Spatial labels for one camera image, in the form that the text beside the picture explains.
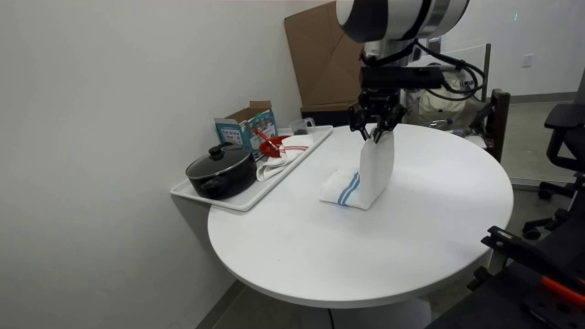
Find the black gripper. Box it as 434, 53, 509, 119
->
349, 88, 410, 145

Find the white towel with blue stripe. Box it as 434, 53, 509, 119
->
318, 126, 397, 212

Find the low dark wooden table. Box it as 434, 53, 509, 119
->
300, 88, 395, 128

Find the grey backpack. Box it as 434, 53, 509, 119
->
404, 61, 490, 137

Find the white cloth with red stripe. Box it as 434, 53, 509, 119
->
254, 134, 315, 183

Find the large brown cardboard box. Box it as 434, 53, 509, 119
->
284, 2, 388, 112

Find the red plastic utensil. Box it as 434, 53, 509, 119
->
258, 130, 289, 159

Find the small blue printed cardboard box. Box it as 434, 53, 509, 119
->
214, 99, 280, 161

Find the white rectangular tray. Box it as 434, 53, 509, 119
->
168, 125, 335, 214

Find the black pot with lid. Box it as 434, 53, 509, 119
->
185, 141, 258, 201

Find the black office chair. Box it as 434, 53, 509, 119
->
521, 70, 585, 242

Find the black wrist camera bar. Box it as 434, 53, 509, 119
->
359, 64, 446, 90

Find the black clamp with orange handle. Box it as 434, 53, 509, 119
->
481, 225, 585, 307

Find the white table pedestal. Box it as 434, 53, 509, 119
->
328, 296, 434, 329

